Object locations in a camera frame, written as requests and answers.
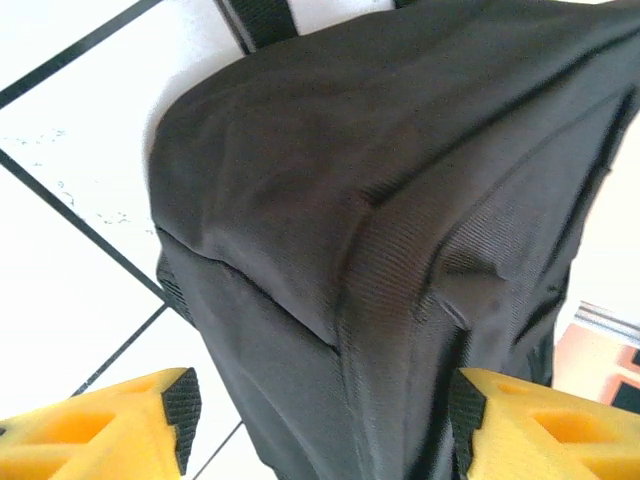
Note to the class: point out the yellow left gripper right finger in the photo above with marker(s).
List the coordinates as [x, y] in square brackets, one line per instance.
[500, 450]

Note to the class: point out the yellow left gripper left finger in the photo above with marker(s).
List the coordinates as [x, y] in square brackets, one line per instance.
[140, 400]

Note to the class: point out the black backpack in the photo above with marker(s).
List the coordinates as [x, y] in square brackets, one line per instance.
[350, 175]

